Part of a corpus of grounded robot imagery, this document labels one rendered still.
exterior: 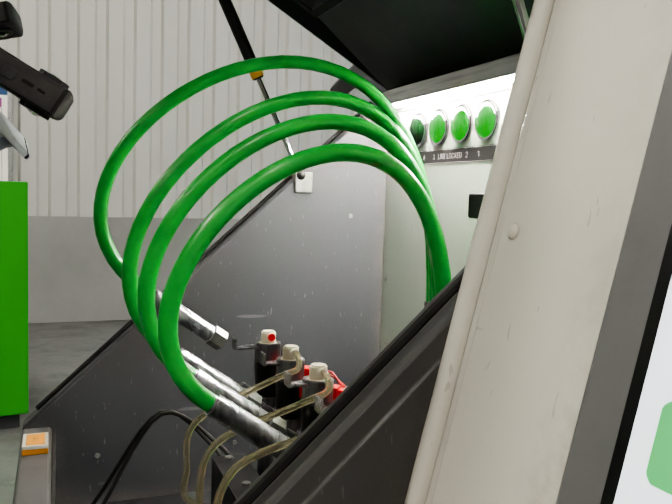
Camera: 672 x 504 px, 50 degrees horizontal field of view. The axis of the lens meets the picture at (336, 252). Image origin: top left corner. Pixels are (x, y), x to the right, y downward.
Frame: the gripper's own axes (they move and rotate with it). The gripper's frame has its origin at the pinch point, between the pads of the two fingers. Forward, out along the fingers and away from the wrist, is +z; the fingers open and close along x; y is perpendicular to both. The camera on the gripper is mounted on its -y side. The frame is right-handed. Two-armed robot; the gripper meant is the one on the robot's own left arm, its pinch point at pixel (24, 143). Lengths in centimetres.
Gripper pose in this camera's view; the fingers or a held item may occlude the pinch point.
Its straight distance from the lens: 88.9
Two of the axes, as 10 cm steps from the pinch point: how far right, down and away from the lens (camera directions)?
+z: 6.8, 7.3, 0.1
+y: -7.1, 6.7, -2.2
